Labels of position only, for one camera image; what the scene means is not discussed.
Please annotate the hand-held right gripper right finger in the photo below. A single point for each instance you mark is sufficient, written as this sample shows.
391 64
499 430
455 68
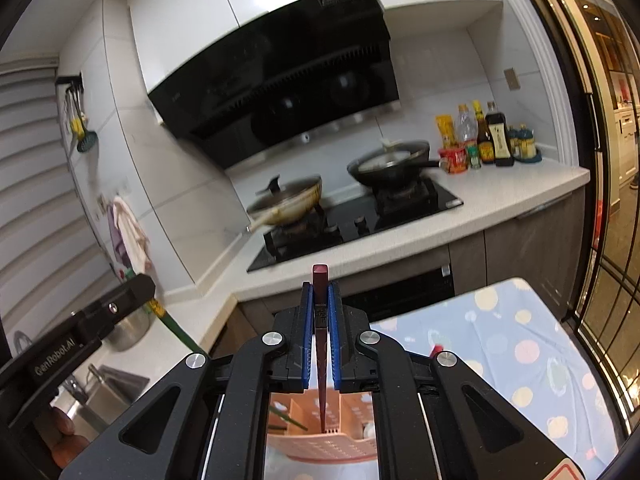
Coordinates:
335 340

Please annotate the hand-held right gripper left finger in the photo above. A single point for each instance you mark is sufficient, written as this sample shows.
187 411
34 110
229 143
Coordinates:
306 340

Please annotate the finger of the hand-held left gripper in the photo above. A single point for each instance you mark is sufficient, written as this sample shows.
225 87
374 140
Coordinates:
120 302

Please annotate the red chopstick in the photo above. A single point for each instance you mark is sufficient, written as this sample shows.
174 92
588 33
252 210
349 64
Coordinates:
320 285

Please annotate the green chopstick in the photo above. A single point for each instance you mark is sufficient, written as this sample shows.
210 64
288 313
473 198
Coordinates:
295 422
172 325

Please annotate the pink perforated utensil holder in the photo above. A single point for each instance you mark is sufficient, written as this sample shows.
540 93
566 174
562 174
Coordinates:
325 447

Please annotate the person's left hand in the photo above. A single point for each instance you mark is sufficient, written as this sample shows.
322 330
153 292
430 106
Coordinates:
70 437

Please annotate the stainless steel bowl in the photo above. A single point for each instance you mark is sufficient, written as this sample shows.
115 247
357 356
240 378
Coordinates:
130 330

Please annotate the green dish soap bottle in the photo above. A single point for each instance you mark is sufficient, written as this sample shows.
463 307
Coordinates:
126 273

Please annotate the chrome kitchen faucet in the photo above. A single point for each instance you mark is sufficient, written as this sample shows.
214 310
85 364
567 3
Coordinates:
75 389

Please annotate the purple hanging cloth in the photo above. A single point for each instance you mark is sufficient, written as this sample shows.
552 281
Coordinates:
118 250

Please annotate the white hanging cloth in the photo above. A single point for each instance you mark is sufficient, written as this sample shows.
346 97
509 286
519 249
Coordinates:
130 230

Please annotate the stainless steel sink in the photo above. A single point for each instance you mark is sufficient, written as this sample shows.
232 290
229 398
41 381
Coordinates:
115 395

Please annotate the black built-in appliance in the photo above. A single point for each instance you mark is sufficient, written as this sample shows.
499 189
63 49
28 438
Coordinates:
400 290

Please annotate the white speckled countertop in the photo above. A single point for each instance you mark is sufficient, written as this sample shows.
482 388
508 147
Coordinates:
400 245

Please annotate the beige wok with glass lid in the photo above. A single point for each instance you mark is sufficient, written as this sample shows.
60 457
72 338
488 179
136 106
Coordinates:
290 205

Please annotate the white window blind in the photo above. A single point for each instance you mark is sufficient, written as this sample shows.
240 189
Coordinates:
30 185

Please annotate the black gas stove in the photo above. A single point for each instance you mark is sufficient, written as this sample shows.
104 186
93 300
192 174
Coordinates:
440 200

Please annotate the black frying pan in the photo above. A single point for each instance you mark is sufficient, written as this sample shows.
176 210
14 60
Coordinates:
390 170

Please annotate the yellow hanging utensil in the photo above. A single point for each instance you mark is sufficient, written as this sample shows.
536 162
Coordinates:
76 126

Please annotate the blue dotted tablecloth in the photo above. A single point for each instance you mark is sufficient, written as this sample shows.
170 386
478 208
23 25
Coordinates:
525 350

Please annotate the dark wood base cabinet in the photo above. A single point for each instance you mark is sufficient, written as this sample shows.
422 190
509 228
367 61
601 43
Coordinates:
520 250

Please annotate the red food cup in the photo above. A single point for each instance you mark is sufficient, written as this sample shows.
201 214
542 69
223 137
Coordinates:
453 160

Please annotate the small jar with green lid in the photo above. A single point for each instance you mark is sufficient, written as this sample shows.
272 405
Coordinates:
474 157

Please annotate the yellow seasoning packet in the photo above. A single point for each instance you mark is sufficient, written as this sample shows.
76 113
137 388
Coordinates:
445 132

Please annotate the brown bottle with yellow cap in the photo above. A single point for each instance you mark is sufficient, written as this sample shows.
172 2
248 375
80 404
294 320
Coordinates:
484 147

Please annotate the clear plastic bottle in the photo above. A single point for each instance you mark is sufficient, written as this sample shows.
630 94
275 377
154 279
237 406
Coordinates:
466 127

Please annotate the black range hood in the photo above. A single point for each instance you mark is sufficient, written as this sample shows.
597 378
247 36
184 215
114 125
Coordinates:
280 85

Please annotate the dark soy sauce bottle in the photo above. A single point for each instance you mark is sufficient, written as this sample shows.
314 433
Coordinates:
500 142

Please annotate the blue seasoning jar set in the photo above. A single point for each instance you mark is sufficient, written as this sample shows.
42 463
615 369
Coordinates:
524 145

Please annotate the glass sliding door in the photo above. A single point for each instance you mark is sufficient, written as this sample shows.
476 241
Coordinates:
605 260

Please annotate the black wall rack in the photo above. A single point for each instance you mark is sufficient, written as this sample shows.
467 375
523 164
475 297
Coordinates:
70 81

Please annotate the wall switch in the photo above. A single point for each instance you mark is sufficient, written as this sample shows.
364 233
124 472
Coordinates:
510 79

